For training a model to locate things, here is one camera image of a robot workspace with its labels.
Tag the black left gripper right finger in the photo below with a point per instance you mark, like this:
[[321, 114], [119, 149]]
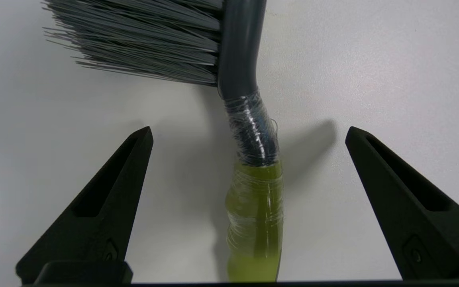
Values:
[[432, 239]]

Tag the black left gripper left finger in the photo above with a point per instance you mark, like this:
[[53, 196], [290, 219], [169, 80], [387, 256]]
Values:
[[94, 239]]

